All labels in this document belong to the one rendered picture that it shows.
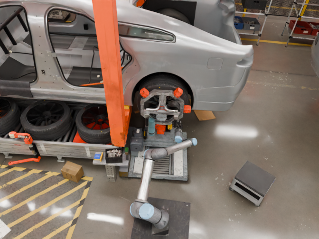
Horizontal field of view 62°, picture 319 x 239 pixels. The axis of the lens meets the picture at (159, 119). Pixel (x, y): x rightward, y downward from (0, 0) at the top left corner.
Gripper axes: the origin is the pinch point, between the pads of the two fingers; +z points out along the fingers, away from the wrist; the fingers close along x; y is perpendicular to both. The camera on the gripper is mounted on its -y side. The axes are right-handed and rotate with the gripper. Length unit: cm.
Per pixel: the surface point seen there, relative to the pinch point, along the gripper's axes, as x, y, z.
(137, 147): -56, -15, -29
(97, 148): -93, -53, -36
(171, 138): -33.2, 25.2, 1.5
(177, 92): 33, -38, -7
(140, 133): -49, -20, -13
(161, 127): -22.4, -7.1, -8.0
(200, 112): -13, 76, 84
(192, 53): 73, -60, 8
